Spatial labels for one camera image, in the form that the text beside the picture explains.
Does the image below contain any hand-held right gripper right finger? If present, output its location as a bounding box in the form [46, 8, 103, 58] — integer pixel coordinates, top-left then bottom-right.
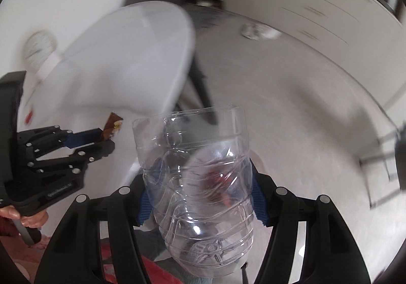
[250, 159, 371, 284]

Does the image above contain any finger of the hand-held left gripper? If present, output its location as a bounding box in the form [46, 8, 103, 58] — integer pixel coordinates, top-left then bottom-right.
[27, 139, 115, 177]
[17, 125, 104, 154]

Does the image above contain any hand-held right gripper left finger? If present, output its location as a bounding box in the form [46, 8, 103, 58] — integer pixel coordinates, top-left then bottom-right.
[33, 173, 156, 284]

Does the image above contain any brown snack wrapper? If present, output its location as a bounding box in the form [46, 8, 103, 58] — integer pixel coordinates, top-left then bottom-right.
[102, 112, 124, 140]

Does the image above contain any clear cut plastic bottle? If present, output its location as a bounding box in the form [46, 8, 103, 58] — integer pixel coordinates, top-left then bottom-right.
[131, 106, 256, 278]

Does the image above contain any person's left hand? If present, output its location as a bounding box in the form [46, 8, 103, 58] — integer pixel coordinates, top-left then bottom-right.
[0, 205, 49, 229]

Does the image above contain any grey cloth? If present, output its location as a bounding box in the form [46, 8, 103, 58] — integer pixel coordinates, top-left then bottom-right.
[133, 228, 172, 262]

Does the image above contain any black table leg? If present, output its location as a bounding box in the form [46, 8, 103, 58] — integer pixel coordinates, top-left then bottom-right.
[176, 56, 219, 126]

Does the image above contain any white cloth bundle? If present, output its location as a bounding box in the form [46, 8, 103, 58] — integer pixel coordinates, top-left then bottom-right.
[241, 22, 281, 40]

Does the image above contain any white cabinet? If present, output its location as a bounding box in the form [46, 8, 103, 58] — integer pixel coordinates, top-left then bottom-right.
[279, 0, 406, 75]

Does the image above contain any round wall clock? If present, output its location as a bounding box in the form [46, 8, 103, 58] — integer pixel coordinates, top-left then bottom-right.
[25, 30, 58, 72]

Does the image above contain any metal frame stand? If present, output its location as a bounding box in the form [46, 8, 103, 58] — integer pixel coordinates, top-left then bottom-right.
[358, 122, 406, 208]

